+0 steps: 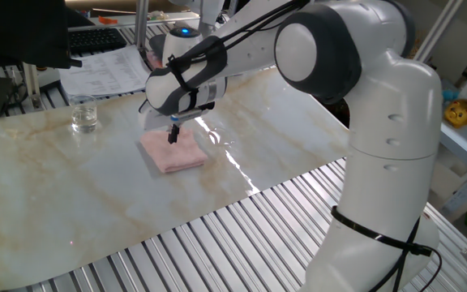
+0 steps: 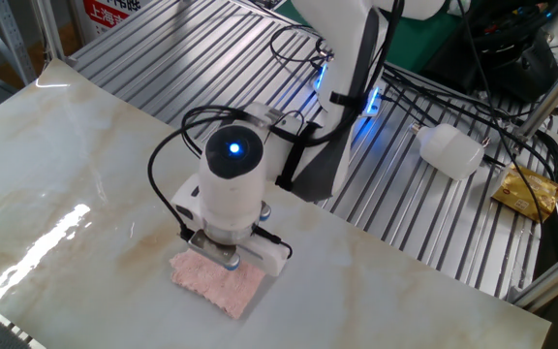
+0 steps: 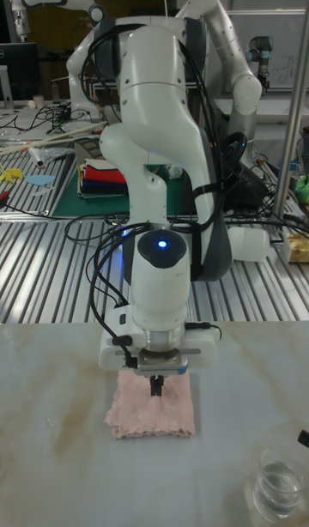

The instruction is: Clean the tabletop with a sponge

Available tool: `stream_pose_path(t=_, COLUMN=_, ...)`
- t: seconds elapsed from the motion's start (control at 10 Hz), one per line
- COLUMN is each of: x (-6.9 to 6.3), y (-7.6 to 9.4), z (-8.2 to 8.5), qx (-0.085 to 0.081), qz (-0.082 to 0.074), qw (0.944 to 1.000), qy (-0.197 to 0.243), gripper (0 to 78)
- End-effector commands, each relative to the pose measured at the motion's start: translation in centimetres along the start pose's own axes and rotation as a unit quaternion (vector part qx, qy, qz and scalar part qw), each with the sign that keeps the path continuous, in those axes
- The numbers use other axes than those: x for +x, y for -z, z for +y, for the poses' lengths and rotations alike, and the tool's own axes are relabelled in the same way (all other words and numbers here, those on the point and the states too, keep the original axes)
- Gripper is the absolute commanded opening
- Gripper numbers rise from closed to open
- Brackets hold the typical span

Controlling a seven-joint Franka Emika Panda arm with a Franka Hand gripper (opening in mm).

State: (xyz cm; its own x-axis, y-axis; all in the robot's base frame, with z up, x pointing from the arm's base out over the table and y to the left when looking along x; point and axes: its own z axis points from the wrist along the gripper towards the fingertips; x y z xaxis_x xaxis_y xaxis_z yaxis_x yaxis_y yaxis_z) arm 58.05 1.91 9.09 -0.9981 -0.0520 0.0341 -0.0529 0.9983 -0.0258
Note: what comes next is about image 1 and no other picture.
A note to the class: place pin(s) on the pink notebook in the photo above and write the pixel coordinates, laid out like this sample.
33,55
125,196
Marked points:
154,63

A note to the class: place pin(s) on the orange tool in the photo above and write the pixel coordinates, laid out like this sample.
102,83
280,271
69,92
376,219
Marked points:
108,20

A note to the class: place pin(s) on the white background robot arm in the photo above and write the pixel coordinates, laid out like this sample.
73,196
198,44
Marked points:
211,14

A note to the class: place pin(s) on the glass of water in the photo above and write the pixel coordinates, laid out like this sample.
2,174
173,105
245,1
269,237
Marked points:
83,117

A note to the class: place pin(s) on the black keyboard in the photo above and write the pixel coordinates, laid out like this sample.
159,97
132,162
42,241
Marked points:
95,39

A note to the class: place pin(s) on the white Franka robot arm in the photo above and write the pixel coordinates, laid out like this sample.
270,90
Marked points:
387,121

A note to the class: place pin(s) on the yellow pig toy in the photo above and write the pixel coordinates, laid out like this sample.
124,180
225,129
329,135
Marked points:
460,113

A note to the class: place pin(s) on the pink fluffy cleaning cloth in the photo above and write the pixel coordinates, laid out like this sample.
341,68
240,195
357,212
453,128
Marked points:
176,156

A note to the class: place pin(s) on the printed paper stack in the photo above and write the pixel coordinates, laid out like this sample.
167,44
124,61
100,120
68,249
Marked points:
104,73

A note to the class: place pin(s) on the blue plush toy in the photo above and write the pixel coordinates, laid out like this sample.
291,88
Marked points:
449,95

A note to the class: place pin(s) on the black monitor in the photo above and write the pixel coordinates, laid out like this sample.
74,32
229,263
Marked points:
18,32

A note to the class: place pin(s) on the marble pattern tabletop sheet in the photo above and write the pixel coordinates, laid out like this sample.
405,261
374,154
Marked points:
55,182

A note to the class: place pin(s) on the aluminium frame post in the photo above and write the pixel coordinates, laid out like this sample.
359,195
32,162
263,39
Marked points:
436,32
141,24

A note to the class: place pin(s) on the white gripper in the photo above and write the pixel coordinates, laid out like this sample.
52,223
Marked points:
152,121

